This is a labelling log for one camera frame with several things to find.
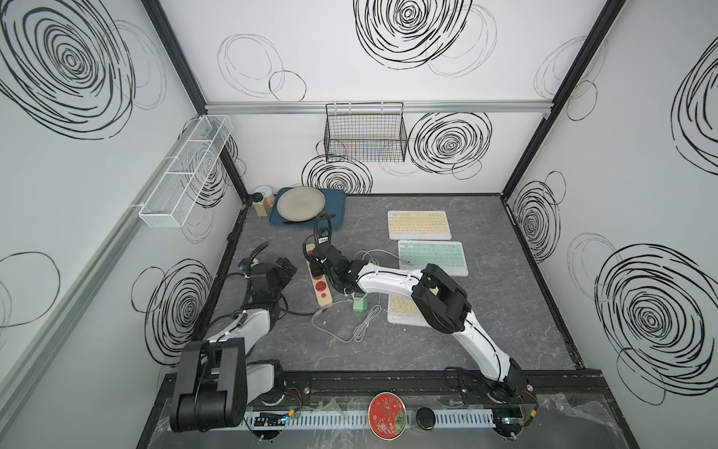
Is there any green usb charger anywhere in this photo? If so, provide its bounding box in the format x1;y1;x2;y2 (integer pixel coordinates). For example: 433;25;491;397
353;299;368;312

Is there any white charging cable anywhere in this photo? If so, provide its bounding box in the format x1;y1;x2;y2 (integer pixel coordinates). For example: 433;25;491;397
310;248;402;343

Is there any yellow wireless keyboard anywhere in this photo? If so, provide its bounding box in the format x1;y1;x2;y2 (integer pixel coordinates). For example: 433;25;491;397
387;296;430;327
387;211;452;241

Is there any green wireless keyboard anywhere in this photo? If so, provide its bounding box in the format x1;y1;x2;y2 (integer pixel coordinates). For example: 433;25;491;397
398;241;469;277

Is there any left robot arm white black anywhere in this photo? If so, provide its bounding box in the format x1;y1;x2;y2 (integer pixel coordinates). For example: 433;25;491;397
169;241;297;433

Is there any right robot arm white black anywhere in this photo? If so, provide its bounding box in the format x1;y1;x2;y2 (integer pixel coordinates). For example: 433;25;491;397
305;211;533;401

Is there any beige power strip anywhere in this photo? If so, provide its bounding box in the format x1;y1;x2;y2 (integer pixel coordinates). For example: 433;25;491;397
303;243;333;308

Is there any black knife on tray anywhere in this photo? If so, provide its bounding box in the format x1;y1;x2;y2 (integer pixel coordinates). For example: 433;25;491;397
280;213;336;226

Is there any teal tray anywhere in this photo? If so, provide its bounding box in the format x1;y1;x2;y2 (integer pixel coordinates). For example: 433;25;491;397
269;186;346;228

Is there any grey round plate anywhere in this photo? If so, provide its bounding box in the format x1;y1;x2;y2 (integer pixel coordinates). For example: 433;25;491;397
276;186;326;221

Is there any red round emergency button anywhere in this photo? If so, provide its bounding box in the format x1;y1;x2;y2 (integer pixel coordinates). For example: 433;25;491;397
368;392;408;441

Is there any black round knob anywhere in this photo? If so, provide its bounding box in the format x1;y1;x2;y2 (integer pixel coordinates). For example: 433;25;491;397
415;407;437;431

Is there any black power strip cord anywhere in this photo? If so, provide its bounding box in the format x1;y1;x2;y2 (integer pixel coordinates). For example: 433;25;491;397
201;271;321;338

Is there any white wire wall shelf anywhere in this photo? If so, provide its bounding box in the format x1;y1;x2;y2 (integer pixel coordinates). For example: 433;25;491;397
138;115;233;228

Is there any black wire wall basket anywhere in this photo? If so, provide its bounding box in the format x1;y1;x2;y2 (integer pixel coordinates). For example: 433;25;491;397
323;102;409;163

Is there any white slotted cable duct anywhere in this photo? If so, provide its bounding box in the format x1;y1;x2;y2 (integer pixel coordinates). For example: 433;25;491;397
245;409;495;431

